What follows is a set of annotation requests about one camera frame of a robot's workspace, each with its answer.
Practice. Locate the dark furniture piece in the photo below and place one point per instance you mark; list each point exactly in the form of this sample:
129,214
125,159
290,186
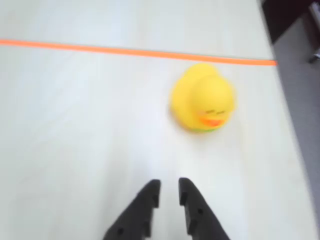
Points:
285,17

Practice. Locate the grey chair leg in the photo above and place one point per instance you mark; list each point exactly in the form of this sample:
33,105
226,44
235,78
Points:
315,30

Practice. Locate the orange tape strip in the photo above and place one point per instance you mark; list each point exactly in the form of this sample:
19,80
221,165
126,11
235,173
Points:
140,52

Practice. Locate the yellow rubber duck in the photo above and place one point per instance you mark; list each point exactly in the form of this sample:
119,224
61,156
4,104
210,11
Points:
200,97

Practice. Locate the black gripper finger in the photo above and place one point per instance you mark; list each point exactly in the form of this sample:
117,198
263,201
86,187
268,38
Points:
197,220
137,215

